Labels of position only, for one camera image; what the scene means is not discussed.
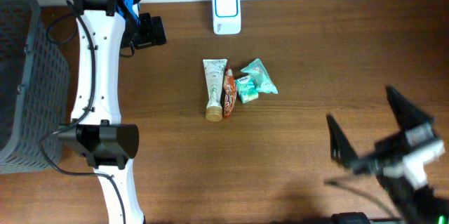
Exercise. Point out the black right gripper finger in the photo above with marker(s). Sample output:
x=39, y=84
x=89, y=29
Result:
x=408, y=116
x=341, y=151

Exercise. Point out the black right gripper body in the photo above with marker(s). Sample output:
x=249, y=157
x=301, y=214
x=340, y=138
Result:
x=368, y=162

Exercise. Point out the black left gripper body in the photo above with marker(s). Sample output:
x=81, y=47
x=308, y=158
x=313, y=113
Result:
x=142, y=31

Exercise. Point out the white Pantene cream tube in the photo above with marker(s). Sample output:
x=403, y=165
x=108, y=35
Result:
x=214, y=72

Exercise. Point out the orange snack packet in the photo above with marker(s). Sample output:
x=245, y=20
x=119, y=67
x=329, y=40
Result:
x=230, y=92

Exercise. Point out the teal snack bag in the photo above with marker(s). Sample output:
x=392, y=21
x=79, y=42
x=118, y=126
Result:
x=263, y=82

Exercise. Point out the teal Kleenex tissue pack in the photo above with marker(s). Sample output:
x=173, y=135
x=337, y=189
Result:
x=246, y=89

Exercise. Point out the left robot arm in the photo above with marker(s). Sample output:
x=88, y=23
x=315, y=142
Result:
x=96, y=131

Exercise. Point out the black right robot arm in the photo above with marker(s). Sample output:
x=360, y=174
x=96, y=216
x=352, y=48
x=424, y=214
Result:
x=416, y=206

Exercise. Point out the white barcode scanner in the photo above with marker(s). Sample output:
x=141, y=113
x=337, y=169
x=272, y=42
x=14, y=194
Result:
x=226, y=17

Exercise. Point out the grey plastic mesh basket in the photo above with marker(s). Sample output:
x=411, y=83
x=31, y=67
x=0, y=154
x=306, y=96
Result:
x=34, y=86

